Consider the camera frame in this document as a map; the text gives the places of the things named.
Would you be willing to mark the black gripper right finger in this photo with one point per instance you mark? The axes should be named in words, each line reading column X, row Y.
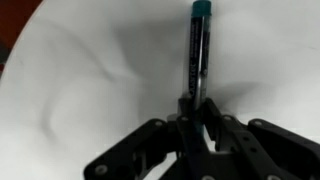
column 276, row 146

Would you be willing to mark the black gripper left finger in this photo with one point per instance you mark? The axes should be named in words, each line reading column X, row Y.
column 133, row 146

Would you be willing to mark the black pen with teal cap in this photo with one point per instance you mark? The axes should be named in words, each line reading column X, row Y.
column 196, row 50

